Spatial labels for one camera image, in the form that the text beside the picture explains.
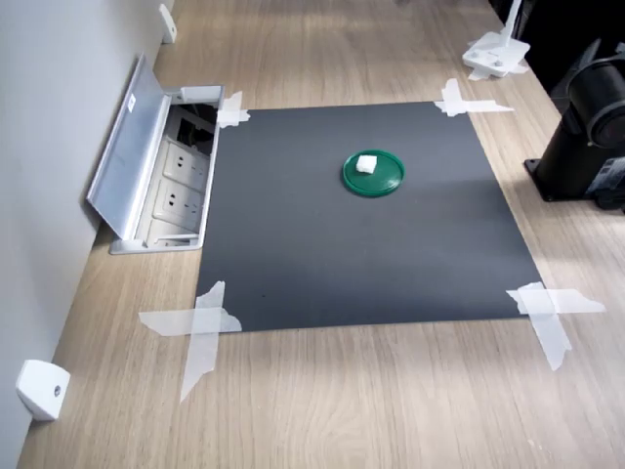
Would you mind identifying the white tape cross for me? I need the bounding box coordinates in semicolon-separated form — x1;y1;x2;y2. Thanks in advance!
434;77;517;118
217;90;253;130
139;280;243;405
506;281;607;372

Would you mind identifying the dark grey mat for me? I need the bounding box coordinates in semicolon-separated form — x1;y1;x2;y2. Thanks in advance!
194;101;545;333

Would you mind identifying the white camera stand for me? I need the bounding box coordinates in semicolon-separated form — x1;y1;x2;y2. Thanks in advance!
462;0;531;80

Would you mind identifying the grey partition panel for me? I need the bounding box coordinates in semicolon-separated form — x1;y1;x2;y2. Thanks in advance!
0;0;175;469

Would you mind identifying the small white partition bracket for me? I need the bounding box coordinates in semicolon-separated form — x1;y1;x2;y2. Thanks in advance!
16;360;71;422
158;3;178;45

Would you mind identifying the round green lid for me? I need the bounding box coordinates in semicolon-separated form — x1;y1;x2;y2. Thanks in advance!
340;149;406;198

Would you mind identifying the white power socket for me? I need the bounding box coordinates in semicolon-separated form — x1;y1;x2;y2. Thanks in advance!
162;141;211;185
151;179;204;222

